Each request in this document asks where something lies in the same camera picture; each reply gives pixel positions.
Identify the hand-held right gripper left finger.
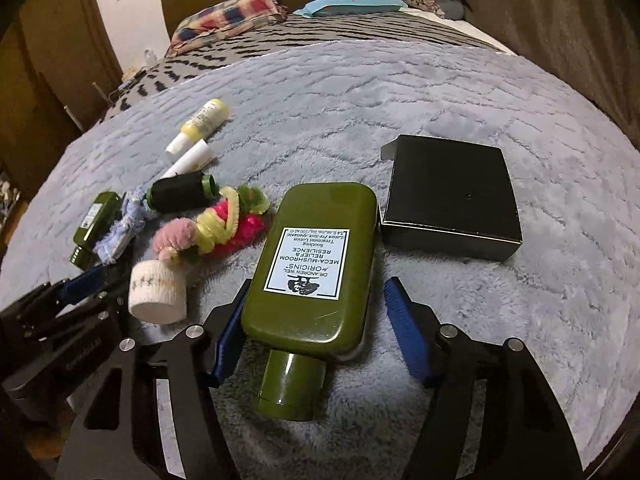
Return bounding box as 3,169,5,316
55,277,253,480

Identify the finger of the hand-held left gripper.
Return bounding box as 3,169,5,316
0,265,109,337
24,264,132,342

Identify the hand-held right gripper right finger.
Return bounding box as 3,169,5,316
383,276,586,480

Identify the large green lotion bottle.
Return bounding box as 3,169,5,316
241,182,379,422

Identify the white lip balm tube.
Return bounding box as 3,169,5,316
164,139,210,178

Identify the yellow bottle with white cap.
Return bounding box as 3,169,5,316
166,98,231,156

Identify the white bandage roll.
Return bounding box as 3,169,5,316
128,259,188,322

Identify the small green bottle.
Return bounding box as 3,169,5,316
70,191,122,267

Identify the blue white frayed scrunchie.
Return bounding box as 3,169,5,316
95,187,151,264

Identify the pale pink pipe cleaner flower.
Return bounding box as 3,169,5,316
152,217,201,263

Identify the black thread spool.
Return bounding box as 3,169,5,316
146,172,217,211

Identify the black cardboard box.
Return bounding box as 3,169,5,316
380,134,523,262

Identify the brown wooden wardrobe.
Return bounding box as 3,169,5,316
0,0,123,201

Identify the grey fluffy blanket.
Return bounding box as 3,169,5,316
0,40,640,480

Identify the plaid pillow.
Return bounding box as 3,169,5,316
165,0,289,58

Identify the white bed sheet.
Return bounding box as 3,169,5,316
402,6,518,56

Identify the grey blanket with dark dashes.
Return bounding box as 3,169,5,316
97,12,516,126

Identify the light blue pillow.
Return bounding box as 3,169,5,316
291,0,407,17

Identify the brown curtain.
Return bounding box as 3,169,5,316
452,0,640,136

